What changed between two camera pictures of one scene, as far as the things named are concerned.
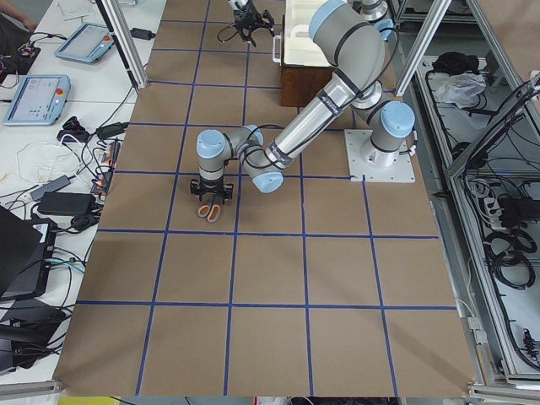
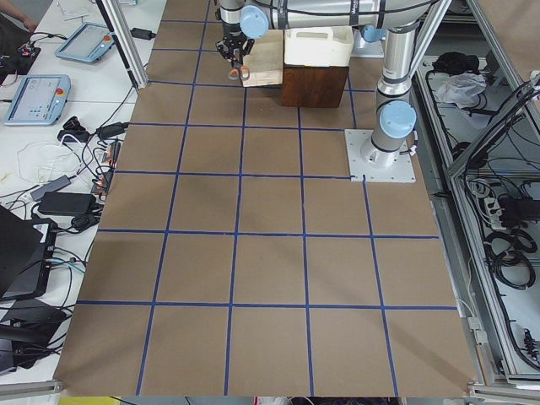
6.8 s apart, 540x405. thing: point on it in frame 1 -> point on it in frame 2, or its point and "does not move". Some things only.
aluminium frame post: x=123 y=39 does not move
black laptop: x=26 y=245 does not move
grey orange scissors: x=212 y=211 -> x=239 y=72
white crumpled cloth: x=462 y=89 does not move
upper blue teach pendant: x=89 y=43 does not move
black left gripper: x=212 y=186 -> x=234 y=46
